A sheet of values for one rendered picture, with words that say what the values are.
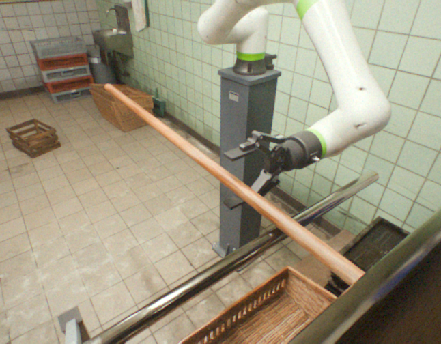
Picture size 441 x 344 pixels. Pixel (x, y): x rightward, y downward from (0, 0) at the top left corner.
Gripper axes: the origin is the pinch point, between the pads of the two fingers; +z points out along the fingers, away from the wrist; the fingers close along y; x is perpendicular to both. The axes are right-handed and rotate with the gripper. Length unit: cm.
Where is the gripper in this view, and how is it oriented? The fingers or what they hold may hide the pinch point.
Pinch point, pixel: (231, 181)
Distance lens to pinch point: 67.2
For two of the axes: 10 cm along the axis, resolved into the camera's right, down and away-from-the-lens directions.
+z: -8.1, 3.4, -4.8
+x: -5.9, -4.6, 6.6
